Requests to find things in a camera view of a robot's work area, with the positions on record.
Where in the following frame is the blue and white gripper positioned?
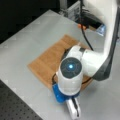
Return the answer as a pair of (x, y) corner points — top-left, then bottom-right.
(52, 84), (81, 117)

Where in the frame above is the tan terry cloth towel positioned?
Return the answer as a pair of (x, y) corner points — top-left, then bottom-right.
(27, 34), (94, 91)

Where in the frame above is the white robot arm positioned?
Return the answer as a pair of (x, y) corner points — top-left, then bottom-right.
(52, 0), (120, 120)

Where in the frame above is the orange clamp tab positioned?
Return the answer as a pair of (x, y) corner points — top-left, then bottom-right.
(78, 24), (86, 30)

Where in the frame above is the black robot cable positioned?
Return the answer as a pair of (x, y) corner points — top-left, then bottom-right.
(78, 0), (98, 51)

